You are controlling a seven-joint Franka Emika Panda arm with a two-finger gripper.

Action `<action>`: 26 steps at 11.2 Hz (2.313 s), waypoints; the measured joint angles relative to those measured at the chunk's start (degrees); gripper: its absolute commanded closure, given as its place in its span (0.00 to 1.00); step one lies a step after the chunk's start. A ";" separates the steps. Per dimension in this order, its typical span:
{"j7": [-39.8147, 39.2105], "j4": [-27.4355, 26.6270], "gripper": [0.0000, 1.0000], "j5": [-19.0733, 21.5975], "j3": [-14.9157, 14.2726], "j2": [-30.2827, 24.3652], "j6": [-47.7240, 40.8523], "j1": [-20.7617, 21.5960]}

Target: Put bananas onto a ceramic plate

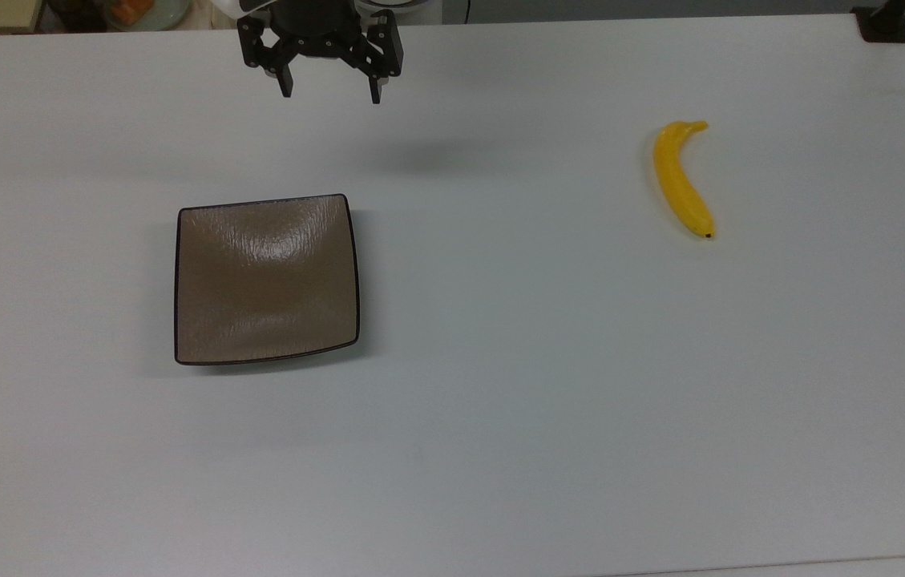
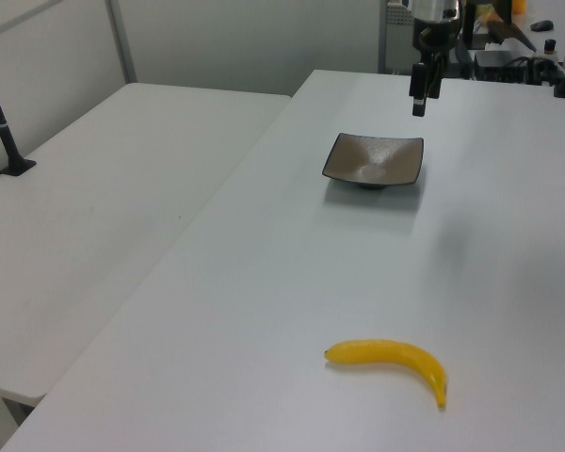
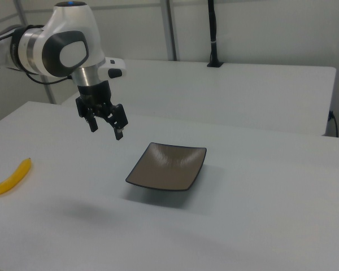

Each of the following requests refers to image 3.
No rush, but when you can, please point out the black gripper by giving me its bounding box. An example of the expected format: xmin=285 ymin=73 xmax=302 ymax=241
xmin=75 ymin=80 xmax=130 ymax=142

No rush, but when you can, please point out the yellow banana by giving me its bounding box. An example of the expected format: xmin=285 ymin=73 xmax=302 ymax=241
xmin=0 ymin=158 xmax=33 ymax=197

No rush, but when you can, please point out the square brown ceramic plate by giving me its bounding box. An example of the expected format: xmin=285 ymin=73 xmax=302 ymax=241
xmin=125 ymin=142 xmax=208 ymax=193

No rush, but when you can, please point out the white table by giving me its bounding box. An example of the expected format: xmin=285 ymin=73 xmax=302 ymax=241
xmin=61 ymin=58 xmax=337 ymax=137

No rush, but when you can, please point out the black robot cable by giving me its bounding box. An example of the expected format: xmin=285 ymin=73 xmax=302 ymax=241
xmin=0 ymin=64 xmax=75 ymax=86

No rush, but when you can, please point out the black camera stand pole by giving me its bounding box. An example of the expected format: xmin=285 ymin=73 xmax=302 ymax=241
xmin=206 ymin=0 xmax=224 ymax=68

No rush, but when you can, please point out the black power cable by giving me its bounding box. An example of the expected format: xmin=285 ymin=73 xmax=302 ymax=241
xmin=328 ymin=110 xmax=339 ymax=138

